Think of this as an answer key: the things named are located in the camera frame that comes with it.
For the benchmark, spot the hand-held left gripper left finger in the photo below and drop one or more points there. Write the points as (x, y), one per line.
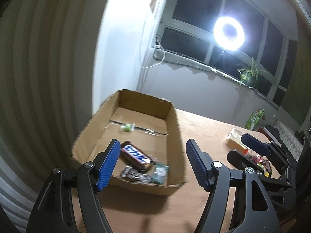
(107, 167)

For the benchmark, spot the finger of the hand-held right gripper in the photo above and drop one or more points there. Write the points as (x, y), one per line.
(255, 145)
(237, 160)

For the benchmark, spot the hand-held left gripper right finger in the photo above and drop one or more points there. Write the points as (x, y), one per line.
(198, 167)

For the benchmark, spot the clear packet with red yellow sweets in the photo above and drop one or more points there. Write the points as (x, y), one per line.
(258, 162)

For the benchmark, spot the cardboard box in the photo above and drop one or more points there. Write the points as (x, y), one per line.
(143, 131)

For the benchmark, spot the yellow wafer packet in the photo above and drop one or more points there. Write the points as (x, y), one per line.
(234, 138)

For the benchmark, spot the green snack bag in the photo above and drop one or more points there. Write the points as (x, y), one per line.
(254, 119)

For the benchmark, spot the dark brown snack packet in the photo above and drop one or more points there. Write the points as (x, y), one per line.
(133, 174)

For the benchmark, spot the brown chocolate bar blue label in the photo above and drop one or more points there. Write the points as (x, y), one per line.
(137, 160)

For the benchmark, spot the patterned lace cloth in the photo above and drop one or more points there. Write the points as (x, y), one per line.
(289, 136)

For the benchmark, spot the teal snack packet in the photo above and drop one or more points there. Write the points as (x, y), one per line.
(159, 173)

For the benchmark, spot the small green wrapped candy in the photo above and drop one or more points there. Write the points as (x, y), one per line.
(126, 127)

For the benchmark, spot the potted green plant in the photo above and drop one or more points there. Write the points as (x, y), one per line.
(249, 74)

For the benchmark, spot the grey window sill cushion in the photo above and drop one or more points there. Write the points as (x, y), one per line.
(206, 66)

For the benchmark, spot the large window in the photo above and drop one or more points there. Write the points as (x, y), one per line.
(218, 21)

